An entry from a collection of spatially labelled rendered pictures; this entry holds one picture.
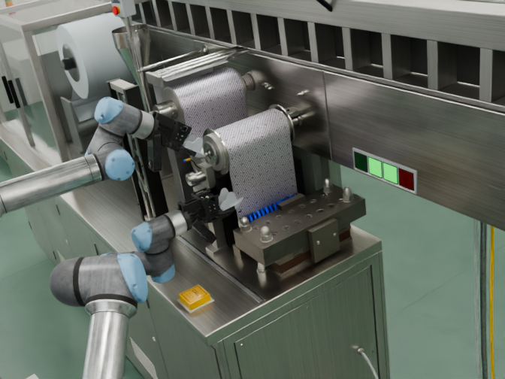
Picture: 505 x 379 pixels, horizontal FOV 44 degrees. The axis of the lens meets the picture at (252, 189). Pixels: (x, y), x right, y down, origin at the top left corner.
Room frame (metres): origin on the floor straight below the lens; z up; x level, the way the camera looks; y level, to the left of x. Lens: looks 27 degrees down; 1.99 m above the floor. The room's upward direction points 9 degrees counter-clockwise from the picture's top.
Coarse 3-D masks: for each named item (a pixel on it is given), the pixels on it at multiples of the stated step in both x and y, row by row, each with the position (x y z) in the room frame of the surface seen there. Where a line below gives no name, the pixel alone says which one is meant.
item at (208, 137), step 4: (284, 116) 1.87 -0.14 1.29; (288, 124) 1.85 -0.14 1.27; (204, 136) 1.79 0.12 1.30; (208, 136) 1.77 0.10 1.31; (212, 136) 1.76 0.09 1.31; (204, 140) 1.80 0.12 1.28; (208, 140) 1.78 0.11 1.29; (212, 140) 1.76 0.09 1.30; (216, 140) 1.75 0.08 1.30; (216, 144) 1.74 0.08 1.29; (220, 144) 1.74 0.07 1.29; (216, 148) 1.74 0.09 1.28; (220, 148) 1.73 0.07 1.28; (220, 152) 1.72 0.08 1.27; (220, 156) 1.73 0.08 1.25; (224, 156) 1.73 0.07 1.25; (220, 160) 1.73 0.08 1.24; (224, 160) 1.73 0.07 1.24; (220, 164) 1.73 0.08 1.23; (224, 164) 1.73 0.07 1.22; (216, 168) 1.76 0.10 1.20; (220, 168) 1.74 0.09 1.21
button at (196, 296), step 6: (192, 288) 1.55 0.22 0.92; (198, 288) 1.54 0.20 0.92; (180, 294) 1.53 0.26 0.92; (186, 294) 1.52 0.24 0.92; (192, 294) 1.52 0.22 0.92; (198, 294) 1.51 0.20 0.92; (204, 294) 1.51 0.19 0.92; (180, 300) 1.52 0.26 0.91; (186, 300) 1.49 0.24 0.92; (192, 300) 1.49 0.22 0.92; (198, 300) 1.49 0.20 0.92; (204, 300) 1.50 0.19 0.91; (186, 306) 1.49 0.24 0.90; (192, 306) 1.48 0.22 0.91; (198, 306) 1.49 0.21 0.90
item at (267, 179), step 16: (256, 160) 1.77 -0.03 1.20; (272, 160) 1.80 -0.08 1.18; (288, 160) 1.83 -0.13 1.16; (240, 176) 1.74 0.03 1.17; (256, 176) 1.77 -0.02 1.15; (272, 176) 1.80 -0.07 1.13; (288, 176) 1.83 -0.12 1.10; (240, 192) 1.74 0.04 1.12; (256, 192) 1.76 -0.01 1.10; (272, 192) 1.79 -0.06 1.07; (288, 192) 1.82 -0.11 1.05; (240, 208) 1.73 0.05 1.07; (256, 208) 1.76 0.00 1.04
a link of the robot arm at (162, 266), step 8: (168, 248) 1.58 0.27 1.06; (144, 256) 1.57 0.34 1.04; (152, 256) 1.55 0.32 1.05; (160, 256) 1.55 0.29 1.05; (168, 256) 1.57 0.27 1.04; (144, 264) 1.56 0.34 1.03; (152, 264) 1.55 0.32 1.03; (160, 264) 1.55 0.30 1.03; (168, 264) 1.56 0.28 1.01; (152, 272) 1.55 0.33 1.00; (160, 272) 1.55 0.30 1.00; (168, 272) 1.56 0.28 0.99; (160, 280) 1.55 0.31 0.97
